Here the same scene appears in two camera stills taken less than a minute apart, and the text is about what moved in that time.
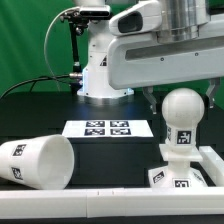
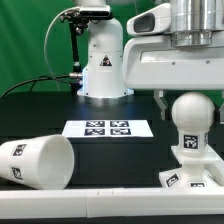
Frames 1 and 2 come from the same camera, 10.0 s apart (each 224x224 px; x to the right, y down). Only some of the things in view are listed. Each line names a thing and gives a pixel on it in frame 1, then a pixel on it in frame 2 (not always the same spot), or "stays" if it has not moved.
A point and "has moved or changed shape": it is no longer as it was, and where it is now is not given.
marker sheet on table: (108, 128) stays
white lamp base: (178, 173) has moved or changed shape
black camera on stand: (95, 12) stays
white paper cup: (44, 161) stays
